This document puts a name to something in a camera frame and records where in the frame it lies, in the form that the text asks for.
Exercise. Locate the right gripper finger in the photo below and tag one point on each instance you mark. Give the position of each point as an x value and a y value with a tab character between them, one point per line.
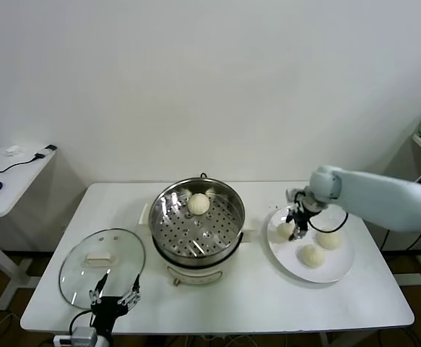
301	231
290	237

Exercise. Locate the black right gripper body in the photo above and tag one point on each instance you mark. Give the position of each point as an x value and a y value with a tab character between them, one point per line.
301	216

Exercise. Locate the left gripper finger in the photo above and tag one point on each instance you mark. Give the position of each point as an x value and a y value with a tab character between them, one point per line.
136	285
103	282

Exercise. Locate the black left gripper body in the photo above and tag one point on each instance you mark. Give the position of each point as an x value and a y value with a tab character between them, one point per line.
107	311

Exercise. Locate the white steamed baozi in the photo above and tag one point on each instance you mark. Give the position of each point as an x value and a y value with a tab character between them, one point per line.
328	240
283	230
198	204
312	256

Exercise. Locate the glass pot lid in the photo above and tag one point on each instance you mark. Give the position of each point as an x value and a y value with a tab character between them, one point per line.
102	260

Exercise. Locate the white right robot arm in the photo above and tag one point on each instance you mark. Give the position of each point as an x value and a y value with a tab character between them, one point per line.
376	197

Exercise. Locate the stainless steel steamer basket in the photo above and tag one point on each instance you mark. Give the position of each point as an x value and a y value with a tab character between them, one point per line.
228	209

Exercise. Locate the white round plate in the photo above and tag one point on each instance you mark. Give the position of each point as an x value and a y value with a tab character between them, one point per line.
336	265

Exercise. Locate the white electric cooker base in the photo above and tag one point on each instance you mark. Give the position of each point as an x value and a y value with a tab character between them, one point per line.
195	276

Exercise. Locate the white side desk with mouse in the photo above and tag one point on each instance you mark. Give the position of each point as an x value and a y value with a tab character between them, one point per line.
15	180

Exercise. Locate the black and grey adapter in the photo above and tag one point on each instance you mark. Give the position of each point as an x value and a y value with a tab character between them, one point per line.
45	151

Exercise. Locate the small white desk object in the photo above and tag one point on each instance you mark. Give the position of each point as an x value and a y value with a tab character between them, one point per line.
13	150

